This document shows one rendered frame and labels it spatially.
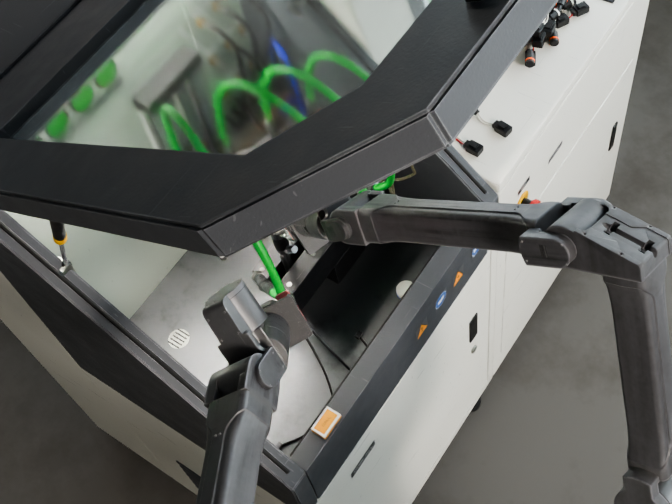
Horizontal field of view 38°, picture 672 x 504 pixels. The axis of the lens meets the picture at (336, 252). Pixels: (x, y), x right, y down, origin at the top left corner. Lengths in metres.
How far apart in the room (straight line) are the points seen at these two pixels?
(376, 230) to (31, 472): 1.77
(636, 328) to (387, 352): 0.67
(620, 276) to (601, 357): 1.68
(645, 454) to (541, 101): 0.93
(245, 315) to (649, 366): 0.49
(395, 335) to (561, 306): 1.17
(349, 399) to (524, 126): 0.66
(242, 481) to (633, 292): 0.49
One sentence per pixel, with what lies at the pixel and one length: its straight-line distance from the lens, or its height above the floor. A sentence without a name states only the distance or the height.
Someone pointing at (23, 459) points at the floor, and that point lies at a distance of 2.96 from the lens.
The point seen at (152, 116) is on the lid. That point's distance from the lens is 1.10.
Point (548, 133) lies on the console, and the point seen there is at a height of 0.92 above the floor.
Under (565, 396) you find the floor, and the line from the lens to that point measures 2.76.
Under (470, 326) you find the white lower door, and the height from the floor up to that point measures 0.59.
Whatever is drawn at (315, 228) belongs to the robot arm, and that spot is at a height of 1.31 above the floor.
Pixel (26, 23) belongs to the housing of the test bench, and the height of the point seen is 1.50.
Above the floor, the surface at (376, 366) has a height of 0.95.
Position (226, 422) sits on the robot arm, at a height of 1.52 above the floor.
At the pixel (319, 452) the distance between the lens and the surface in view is 1.70.
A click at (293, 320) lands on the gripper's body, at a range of 1.31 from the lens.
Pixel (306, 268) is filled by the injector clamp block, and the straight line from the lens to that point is 1.83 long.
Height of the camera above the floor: 2.54
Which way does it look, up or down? 58 degrees down
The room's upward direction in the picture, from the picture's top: 13 degrees counter-clockwise
